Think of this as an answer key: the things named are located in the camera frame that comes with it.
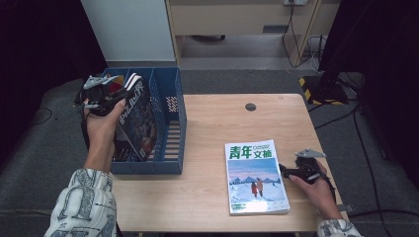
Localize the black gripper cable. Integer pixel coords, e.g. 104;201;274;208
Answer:
320;170;338;204
73;95;92;151

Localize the person's left hand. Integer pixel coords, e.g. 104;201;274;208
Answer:
83;99;127;171

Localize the dark curtain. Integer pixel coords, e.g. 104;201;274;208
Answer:
320;0;419;181
0;0;109;166

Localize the thin black floor cable loop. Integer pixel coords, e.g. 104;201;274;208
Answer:
31;107;54;126

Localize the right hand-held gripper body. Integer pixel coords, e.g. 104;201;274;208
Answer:
289;148;327;185

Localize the black hanging power cable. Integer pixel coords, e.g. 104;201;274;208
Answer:
281;4;312;69

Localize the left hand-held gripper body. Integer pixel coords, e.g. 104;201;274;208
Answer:
74;75;119;117

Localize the black stand with striped base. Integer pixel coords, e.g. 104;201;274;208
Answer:
298;48;351;107

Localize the white cable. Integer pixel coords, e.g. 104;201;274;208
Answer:
305;34;329;73

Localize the long black floor cable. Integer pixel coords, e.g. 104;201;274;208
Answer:
349;110;419;219

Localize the person's right hand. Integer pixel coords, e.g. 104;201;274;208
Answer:
288;160;344;220

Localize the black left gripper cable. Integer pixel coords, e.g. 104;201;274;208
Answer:
73;95;92;151

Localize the blue plastic file rack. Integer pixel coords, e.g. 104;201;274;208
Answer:
98;67;188;176

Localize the snow scene cover magazine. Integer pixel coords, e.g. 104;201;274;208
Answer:
224;138;292;216

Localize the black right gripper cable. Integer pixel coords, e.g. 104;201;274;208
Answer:
320;170;338;204

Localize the dark blue rock cover magazine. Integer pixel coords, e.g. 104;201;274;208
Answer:
116;73;158;162

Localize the white cabinet panel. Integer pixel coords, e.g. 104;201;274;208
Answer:
80;0;177;63

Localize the red banner portrait magazine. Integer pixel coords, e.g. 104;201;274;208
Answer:
104;74;131;162

